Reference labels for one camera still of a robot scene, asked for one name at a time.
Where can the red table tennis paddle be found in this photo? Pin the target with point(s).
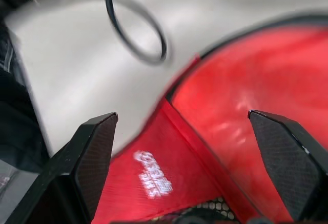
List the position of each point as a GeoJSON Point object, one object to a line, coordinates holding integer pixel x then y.
{"type": "Point", "coordinates": [230, 93]}

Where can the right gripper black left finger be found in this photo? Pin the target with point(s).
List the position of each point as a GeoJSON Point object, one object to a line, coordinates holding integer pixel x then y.
{"type": "Point", "coordinates": [77, 172]}

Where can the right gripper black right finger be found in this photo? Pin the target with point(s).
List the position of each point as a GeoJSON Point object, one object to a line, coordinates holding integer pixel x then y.
{"type": "Point", "coordinates": [294, 170]}

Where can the black mesh pouch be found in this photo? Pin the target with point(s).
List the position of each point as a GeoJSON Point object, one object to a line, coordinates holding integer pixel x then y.
{"type": "Point", "coordinates": [143, 157]}

